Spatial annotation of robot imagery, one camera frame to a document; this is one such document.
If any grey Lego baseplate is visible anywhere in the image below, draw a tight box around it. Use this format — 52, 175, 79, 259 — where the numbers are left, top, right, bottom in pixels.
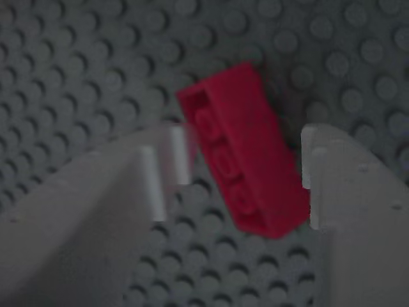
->
0, 0, 409, 307

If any red Lego brick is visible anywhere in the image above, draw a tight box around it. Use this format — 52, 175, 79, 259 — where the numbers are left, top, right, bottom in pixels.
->
176, 60, 313, 240

